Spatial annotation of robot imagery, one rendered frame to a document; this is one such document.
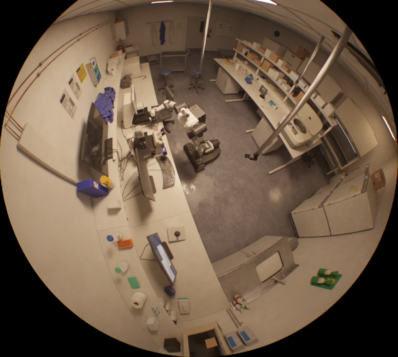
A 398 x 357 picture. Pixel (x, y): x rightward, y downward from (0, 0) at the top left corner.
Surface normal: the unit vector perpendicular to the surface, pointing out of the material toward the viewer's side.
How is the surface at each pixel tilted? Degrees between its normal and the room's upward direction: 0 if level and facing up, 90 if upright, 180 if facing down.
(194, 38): 90
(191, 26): 90
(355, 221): 90
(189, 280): 0
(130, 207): 0
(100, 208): 0
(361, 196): 90
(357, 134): 82
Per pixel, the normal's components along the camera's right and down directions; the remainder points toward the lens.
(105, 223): 0.11, -0.44
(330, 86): -0.91, 0.20
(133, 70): 0.34, 0.86
